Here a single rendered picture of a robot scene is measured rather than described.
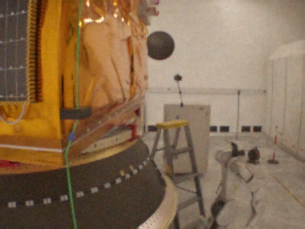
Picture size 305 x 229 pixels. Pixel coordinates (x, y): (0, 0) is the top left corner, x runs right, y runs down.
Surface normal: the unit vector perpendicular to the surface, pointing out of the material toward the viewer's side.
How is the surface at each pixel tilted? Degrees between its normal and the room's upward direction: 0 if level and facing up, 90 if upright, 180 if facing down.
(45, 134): 93
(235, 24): 90
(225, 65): 90
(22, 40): 90
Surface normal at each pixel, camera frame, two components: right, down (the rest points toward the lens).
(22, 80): -0.10, 0.14
